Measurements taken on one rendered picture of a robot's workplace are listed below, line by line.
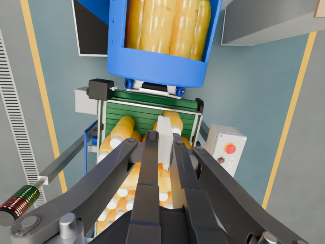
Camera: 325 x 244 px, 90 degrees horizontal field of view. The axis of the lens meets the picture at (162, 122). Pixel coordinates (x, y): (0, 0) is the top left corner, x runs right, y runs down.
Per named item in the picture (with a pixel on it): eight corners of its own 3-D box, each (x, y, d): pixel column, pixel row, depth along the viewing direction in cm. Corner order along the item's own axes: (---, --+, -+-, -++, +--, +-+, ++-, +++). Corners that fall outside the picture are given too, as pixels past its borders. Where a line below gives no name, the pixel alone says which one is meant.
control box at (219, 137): (234, 127, 65) (248, 137, 56) (221, 169, 72) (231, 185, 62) (210, 123, 65) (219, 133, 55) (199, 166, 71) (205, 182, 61)
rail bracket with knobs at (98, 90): (119, 81, 68) (113, 83, 59) (118, 98, 71) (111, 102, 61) (96, 77, 68) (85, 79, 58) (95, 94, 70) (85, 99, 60)
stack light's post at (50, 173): (118, 106, 163) (48, 176, 59) (118, 110, 165) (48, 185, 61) (114, 105, 163) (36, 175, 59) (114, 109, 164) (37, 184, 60)
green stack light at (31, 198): (39, 185, 53) (28, 197, 49) (41, 201, 55) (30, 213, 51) (19, 183, 53) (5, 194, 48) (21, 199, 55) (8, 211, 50)
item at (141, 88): (167, 84, 67) (169, 87, 55) (166, 90, 67) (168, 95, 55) (143, 80, 66) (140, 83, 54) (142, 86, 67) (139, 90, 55)
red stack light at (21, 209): (27, 197, 49) (17, 207, 45) (30, 213, 51) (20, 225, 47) (5, 194, 48) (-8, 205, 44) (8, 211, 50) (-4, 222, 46)
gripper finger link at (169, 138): (166, 137, 15) (173, 138, 15) (164, 115, 22) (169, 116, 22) (161, 164, 16) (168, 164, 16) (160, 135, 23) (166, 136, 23)
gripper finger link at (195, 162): (173, 153, 14) (206, 158, 14) (169, 131, 19) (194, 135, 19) (170, 168, 15) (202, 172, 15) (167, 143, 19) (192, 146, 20)
